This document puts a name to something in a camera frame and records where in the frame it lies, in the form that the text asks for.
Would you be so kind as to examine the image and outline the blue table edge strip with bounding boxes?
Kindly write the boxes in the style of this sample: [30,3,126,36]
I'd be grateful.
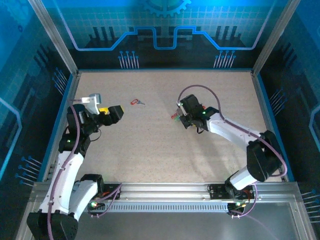
[256,73,296,182]
[36,73,76,182]

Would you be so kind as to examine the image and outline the small LED controller board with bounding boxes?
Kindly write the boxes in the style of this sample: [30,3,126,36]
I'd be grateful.
[87,199,106,211]
[226,200,248,211]

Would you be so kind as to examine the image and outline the flat steel panel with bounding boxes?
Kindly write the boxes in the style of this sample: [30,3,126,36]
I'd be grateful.
[74,211,301,240]

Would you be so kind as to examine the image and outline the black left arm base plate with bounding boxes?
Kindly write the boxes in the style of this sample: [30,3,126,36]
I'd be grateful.
[98,183,123,201]

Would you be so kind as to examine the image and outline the long aluminium rail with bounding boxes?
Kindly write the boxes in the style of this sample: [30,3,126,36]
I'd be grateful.
[32,181,301,201]

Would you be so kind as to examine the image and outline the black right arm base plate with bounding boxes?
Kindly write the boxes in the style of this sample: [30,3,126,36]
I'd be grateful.
[208,183,256,201]

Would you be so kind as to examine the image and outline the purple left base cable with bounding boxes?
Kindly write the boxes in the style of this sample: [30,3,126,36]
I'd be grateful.
[87,183,123,219]

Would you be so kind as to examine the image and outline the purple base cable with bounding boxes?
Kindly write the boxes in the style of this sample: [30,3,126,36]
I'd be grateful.
[228,183,277,240]
[87,183,123,219]

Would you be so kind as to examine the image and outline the slotted grey cable duct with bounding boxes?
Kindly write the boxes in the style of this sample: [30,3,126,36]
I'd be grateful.
[86,201,231,214]

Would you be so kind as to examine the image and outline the aluminium frame post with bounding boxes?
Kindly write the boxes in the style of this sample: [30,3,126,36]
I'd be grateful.
[251,0,301,76]
[26,0,80,76]

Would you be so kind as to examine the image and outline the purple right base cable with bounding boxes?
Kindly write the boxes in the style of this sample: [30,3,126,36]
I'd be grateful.
[228,183,277,240]

